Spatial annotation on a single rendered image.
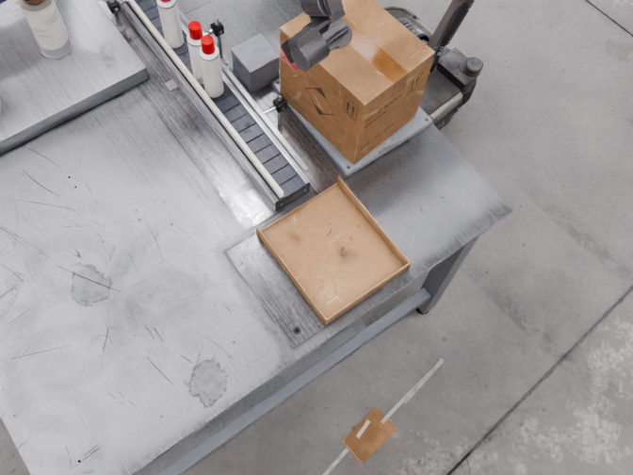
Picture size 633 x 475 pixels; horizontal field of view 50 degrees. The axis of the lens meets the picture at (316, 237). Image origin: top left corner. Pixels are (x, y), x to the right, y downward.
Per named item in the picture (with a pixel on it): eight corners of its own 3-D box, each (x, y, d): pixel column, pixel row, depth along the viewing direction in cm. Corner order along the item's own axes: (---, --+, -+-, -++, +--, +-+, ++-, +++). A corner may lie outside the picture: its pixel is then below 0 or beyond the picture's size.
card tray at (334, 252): (255, 233, 173) (255, 226, 169) (337, 183, 180) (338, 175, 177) (325, 325, 164) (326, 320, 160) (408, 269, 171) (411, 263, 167)
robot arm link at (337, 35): (359, 38, 139) (346, 12, 137) (334, 55, 137) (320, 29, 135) (343, 42, 145) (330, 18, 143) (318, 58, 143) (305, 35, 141)
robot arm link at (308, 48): (336, -12, 132) (313, -11, 139) (292, 17, 129) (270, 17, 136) (359, 43, 139) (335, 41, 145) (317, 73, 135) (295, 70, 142)
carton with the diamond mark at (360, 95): (279, 95, 189) (279, 27, 164) (341, 51, 196) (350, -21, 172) (353, 166, 180) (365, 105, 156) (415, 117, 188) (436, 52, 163)
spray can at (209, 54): (201, 89, 185) (192, 37, 166) (218, 80, 186) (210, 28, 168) (211, 102, 183) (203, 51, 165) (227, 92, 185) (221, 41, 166)
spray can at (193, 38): (189, 75, 187) (180, 23, 168) (206, 67, 188) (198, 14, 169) (200, 88, 185) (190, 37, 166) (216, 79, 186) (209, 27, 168)
